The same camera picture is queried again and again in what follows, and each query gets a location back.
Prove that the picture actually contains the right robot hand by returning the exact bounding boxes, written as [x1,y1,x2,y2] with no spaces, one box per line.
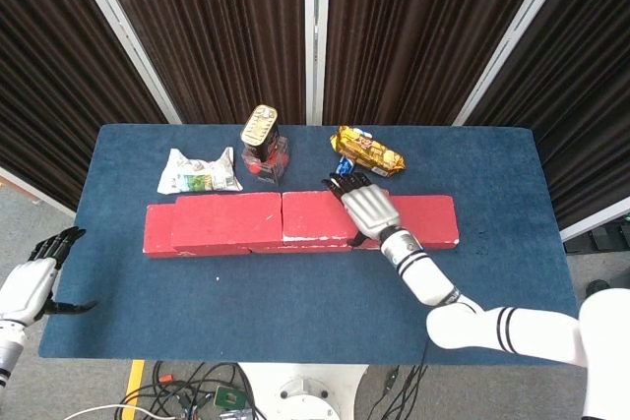
[322,172,403,248]

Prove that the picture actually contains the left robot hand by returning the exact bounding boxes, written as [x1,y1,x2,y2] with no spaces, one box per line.
[0,226,98,326]

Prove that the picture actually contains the gold biscuit packet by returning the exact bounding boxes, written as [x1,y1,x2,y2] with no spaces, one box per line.
[329,125,408,179]

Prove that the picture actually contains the blue table cloth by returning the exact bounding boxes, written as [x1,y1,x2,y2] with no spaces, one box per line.
[37,123,595,366]

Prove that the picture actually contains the black luncheon meat can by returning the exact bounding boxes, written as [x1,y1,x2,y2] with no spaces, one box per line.
[239,104,282,163]

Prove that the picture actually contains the yellow floor tape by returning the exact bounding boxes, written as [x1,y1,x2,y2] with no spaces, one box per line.
[125,359,147,406]

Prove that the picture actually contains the crumpled white snack bag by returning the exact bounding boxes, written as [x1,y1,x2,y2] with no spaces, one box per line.
[156,147,245,195]

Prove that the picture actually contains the brown pleated partition panel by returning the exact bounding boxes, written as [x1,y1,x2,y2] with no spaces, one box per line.
[304,0,582,126]
[452,0,630,244]
[63,0,316,125]
[0,0,171,217]

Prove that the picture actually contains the green circuit board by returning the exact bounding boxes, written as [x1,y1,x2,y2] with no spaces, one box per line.
[215,385,245,409]

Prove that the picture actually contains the white cable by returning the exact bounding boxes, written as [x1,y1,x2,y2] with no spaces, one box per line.
[63,403,157,420]

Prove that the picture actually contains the black cables with green plug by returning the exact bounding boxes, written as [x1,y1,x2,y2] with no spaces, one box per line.
[366,364,429,420]

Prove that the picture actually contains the black cable tangle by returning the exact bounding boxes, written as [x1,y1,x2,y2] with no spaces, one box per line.
[125,360,257,420]

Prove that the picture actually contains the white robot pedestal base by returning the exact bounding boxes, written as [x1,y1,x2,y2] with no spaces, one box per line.
[238,363,368,420]

